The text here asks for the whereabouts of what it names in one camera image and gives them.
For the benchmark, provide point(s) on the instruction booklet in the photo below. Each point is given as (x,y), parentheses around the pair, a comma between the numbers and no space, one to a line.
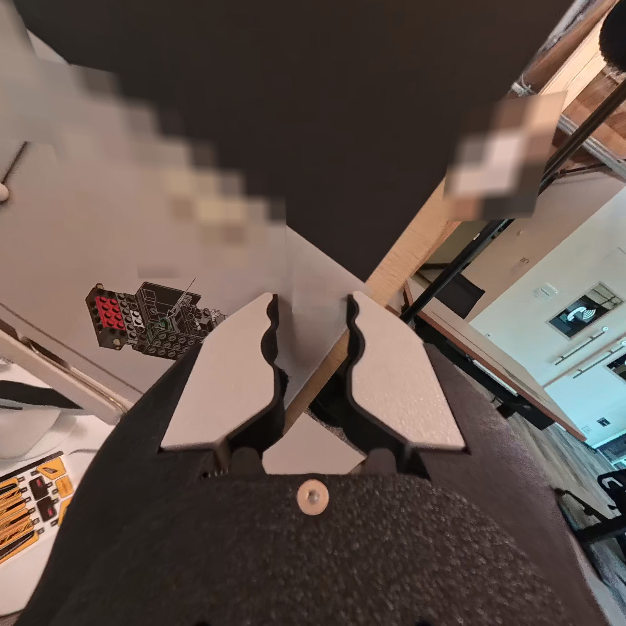
(63,254)

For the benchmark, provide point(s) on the black monitor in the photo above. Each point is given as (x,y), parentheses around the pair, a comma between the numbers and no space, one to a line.
(459,296)

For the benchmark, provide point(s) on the black office chair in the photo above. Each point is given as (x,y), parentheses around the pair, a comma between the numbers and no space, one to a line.
(611,484)

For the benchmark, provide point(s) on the white booklet holder ledge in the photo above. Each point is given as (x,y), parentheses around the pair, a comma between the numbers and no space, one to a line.
(73,374)

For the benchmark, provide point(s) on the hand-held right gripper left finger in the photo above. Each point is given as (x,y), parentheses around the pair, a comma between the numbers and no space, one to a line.
(230,386)

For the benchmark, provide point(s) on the wooden table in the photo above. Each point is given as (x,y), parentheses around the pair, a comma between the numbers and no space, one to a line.
(479,352)

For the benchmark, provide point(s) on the white curved plastic part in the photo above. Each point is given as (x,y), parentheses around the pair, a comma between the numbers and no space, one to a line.
(29,430)

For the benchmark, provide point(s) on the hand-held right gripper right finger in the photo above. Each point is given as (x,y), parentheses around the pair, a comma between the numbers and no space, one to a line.
(406,391)

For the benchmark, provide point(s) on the black fuzzy microphone cover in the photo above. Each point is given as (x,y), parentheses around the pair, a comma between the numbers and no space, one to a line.
(616,34)

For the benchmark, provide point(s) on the sticker sheet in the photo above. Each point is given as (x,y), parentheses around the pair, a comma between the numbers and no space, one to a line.
(29,513)

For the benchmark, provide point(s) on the wall sign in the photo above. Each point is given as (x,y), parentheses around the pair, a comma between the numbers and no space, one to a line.
(582,313)

